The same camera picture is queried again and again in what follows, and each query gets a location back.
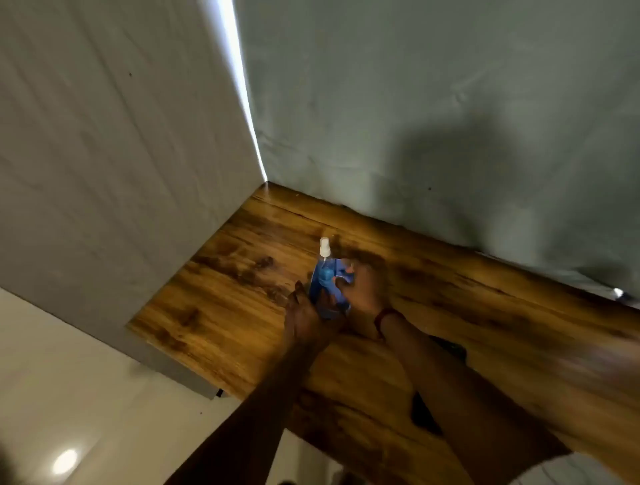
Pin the black smartphone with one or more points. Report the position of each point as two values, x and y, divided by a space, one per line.
425 415

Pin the person's left forearm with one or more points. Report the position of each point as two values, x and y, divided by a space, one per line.
250 424

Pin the grey-green curtain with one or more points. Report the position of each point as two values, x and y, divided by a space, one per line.
425 100

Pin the red wrist band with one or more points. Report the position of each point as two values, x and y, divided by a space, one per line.
384 317

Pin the white striped shirt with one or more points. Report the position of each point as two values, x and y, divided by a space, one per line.
575 472

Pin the person's right hand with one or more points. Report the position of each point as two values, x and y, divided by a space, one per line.
370 295

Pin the person's right forearm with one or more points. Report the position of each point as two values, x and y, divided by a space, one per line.
465 409

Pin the person's left hand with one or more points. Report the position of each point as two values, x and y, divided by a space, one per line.
305 325

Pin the clear spray bottle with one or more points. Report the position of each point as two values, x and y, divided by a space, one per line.
325 247

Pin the blue plastic container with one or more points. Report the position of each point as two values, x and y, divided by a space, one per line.
325 282

